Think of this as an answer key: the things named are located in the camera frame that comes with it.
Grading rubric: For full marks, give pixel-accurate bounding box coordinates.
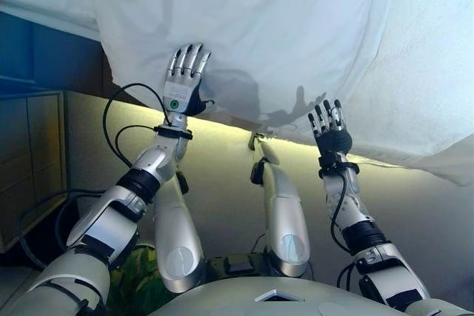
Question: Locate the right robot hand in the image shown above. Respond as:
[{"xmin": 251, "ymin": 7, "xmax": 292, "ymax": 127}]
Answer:
[{"xmin": 307, "ymin": 98, "xmax": 353, "ymax": 155}]

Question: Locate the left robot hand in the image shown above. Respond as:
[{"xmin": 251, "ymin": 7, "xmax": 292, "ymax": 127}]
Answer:
[{"xmin": 161, "ymin": 42, "xmax": 216, "ymax": 118}]

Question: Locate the white duvet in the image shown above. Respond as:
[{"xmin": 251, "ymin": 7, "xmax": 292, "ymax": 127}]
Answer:
[{"xmin": 88, "ymin": 0, "xmax": 474, "ymax": 187}]

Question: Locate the brown padded bed base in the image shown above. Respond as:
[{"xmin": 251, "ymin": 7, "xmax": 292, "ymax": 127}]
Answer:
[{"xmin": 0, "ymin": 4, "xmax": 116, "ymax": 104}]

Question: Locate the silver right robot leg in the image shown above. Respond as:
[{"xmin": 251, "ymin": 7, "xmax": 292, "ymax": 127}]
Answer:
[{"xmin": 247, "ymin": 132, "xmax": 312, "ymax": 278}]

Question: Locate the silver robot leg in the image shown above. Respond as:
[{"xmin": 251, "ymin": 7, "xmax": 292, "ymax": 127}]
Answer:
[
  {"xmin": 247, "ymin": 132, "xmax": 312, "ymax": 278},
  {"xmin": 153, "ymin": 171, "xmax": 205, "ymax": 293}
]

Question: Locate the silver left robot leg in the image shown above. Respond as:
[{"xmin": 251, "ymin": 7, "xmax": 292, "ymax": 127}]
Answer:
[{"xmin": 153, "ymin": 171, "xmax": 205, "ymax": 293}]

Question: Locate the wooden nightstand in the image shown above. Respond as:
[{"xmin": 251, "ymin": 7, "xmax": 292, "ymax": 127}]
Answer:
[{"xmin": 0, "ymin": 90, "xmax": 67, "ymax": 250}]

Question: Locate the silver robot torso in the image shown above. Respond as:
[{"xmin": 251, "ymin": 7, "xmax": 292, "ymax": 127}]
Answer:
[{"xmin": 147, "ymin": 252, "xmax": 445, "ymax": 316}]

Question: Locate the green leafy plant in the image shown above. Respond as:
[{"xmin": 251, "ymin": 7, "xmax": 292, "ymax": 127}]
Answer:
[{"xmin": 107, "ymin": 241, "xmax": 175, "ymax": 316}]

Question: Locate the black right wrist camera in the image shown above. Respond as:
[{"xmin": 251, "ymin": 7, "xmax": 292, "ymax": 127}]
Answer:
[{"xmin": 318, "ymin": 151, "xmax": 360, "ymax": 178}]

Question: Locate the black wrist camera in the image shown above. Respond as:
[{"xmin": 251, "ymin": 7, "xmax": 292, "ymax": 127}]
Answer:
[
  {"xmin": 318, "ymin": 151, "xmax": 360, "ymax": 178},
  {"xmin": 153, "ymin": 126, "xmax": 193, "ymax": 141}
]

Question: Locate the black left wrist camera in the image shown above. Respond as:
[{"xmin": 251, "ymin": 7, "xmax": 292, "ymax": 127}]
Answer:
[{"xmin": 153, "ymin": 126, "xmax": 193, "ymax": 141}]

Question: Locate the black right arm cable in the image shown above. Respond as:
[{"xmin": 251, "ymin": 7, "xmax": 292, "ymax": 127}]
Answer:
[{"xmin": 328, "ymin": 171, "xmax": 356, "ymax": 291}]

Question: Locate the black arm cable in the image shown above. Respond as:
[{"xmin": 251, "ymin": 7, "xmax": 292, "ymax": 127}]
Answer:
[
  {"xmin": 18, "ymin": 82, "xmax": 193, "ymax": 269},
  {"xmin": 328, "ymin": 171, "xmax": 356, "ymax": 291}
]

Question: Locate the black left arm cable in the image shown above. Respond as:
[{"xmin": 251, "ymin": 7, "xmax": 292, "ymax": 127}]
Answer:
[{"xmin": 18, "ymin": 82, "xmax": 193, "ymax": 269}]

